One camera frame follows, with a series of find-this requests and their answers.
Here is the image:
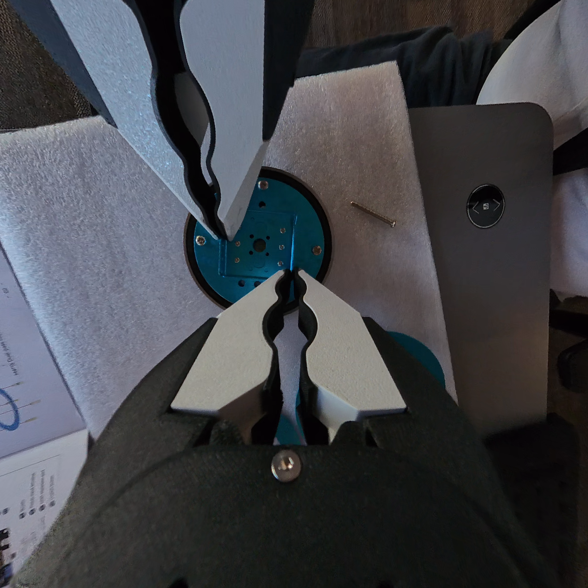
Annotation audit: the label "person's dark trousers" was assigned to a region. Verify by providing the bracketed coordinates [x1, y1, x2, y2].
[294, 25, 511, 108]

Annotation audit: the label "person's white shirt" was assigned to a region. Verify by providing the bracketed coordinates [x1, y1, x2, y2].
[475, 0, 588, 295]

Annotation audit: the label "instruction sheet with blue pictures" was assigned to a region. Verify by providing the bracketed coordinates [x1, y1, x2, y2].
[0, 248, 88, 458]

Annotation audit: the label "white foam sheet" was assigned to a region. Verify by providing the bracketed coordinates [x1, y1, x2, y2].
[0, 62, 458, 442]

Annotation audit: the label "white printed paper sheet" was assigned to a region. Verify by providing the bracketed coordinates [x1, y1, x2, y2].
[0, 429, 91, 580]

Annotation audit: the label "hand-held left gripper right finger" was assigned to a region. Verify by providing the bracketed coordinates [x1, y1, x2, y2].
[295, 269, 408, 445]

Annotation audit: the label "round blue turntable base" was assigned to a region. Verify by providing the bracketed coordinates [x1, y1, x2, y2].
[184, 168, 332, 313]

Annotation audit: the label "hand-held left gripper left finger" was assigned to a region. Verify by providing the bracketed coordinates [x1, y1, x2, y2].
[171, 269, 288, 445]

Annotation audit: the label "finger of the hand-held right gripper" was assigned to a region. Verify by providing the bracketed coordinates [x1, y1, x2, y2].
[179, 0, 318, 242]
[9, 0, 227, 240]

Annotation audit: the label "black shoulder strap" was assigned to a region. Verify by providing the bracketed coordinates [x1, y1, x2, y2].
[552, 135, 588, 176]

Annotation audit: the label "blue metal ring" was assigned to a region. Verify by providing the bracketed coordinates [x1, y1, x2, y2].
[276, 331, 446, 445]

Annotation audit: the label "round black desk control panel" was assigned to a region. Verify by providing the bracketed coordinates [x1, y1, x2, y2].
[465, 184, 506, 229]

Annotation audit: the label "long metal screw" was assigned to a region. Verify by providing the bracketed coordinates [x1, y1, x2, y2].
[350, 200, 398, 227]

